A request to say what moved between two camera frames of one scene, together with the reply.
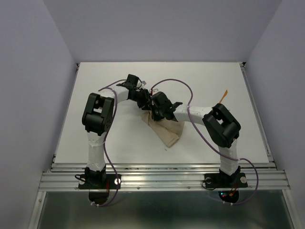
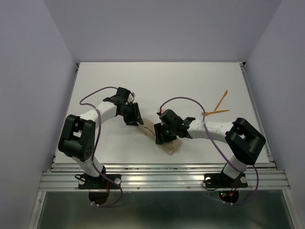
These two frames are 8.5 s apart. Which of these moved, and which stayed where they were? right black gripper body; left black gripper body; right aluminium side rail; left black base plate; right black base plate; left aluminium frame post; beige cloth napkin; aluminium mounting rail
Moved: left black gripper body; beige cloth napkin; right black gripper body
Stayed: aluminium mounting rail; right black base plate; right aluminium side rail; left black base plate; left aluminium frame post
